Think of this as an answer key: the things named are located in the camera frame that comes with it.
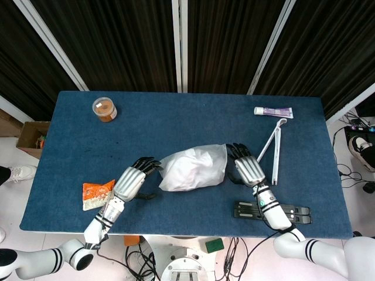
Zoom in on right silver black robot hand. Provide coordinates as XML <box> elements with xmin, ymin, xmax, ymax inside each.
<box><xmin>225</xmin><ymin>142</ymin><xmax>267</xmax><ymax>188</ymax></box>

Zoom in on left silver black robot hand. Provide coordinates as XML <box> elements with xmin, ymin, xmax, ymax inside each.
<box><xmin>112</xmin><ymin>156</ymin><xmax>164</xmax><ymax>204</ymax></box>

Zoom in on translucent plastic bag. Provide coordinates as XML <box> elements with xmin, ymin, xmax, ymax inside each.
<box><xmin>158</xmin><ymin>142</ymin><xmax>229</xmax><ymax>193</ymax></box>

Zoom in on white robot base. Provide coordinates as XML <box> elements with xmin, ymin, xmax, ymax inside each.
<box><xmin>152</xmin><ymin>235</ymin><xmax>219</xmax><ymax>281</ymax></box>

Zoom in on white plastic tongs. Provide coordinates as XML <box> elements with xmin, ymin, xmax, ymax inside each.
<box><xmin>257</xmin><ymin>118</ymin><xmax>287</xmax><ymax>186</ymax></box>

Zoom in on orange snack packet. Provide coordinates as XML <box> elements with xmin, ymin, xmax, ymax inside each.
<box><xmin>81</xmin><ymin>179</ymin><xmax>117</xmax><ymax>211</ymax></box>

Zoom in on purple white toothpaste tube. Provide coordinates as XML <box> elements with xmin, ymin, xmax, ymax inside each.
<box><xmin>253</xmin><ymin>106</ymin><xmax>294</xmax><ymax>119</ymax></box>

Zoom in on blue table mat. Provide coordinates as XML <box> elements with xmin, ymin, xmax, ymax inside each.
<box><xmin>19</xmin><ymin>90</ymin><xmax>353</xmax><ymax>240</ymax></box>

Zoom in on clear round tub orange contents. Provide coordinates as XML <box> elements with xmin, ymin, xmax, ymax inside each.
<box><xmin>92</xmin><ymin>97</ymin><xmax>118</xmax><ymax>123</ymax></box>

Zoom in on green block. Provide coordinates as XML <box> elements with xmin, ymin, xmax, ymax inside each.
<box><xmin>204</xmin><ymin>238</ymin><xmax>225</xmax><ymax>254</ymax></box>

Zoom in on brown cardboard box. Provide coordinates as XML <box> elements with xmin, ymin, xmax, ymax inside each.
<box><xmin>16</xmin><ymin>121</ymin><xmax>51</xmax><ymax>160</ymax></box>

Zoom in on black and white sneaker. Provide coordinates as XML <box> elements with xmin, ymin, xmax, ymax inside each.
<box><xmin>348</xmin><ymin>135</ymin><xmax>375</xmax><ymax>172</ymax></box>

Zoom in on black power strip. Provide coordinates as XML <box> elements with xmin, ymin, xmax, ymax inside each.
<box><xmin>344</xmin><ymin>116</ymin><xmax>375</xmax><ymax>150</ymax></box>

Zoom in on black curtain panel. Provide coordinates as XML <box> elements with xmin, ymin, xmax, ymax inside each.
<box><xmin>186</xmin><ymin>0</ymin><xmax>284</xmax><ymax>94</ymax></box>
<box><xmin>30</xmin><ymin>0</ymin><xmax>177</xmax><ymax>93</ymax></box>
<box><xmin>0</xmin><ymin>0</ymin><xmax>80</xmax><ymax>121</ymax></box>
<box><xmin>253</xmin><ymin>0</ymin><xmax>375</xmax><ymax>119</ymax></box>

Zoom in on black floor cables under robot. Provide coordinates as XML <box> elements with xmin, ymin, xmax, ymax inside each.
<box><xmin>96</xmin><ymin>234</ymin><xmax>250</xmax><ymax>281</ymax></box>

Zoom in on black floor cables by sneaker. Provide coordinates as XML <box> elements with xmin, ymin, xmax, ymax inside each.
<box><xmin>333</xmin><ymin>125</ymin><xmax>375</xmax><ymax>194</ymax></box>

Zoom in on white frame post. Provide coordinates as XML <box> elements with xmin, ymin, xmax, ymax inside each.
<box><xmin>171</xmin><ymin>0</ymin><xmax>189</xmax><ymax>94</ymax></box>
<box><xmin>247</xmin><ymin>0</ymin><xmax>297</xmax><ymax>95</ymax></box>
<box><xmin>13</xmin><ymin>0</ymin><xmax>90</xmax><ymax>92</ymax></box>
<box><xmin>0</xmin><ymin>95</ymin><xmax>35</xmax><ymax>125</ymax></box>
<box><xmin>325</xmin><ymin>81</ymin><xmax>375</xmax><ymax>125</ymax></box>

